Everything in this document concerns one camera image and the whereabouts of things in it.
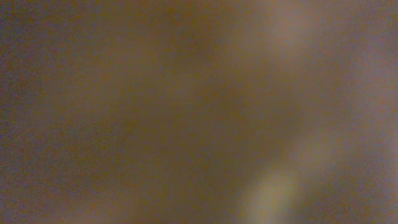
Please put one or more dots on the brown snack pouch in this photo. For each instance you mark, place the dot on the brown snack pouch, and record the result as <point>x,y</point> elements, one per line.
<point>198,111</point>

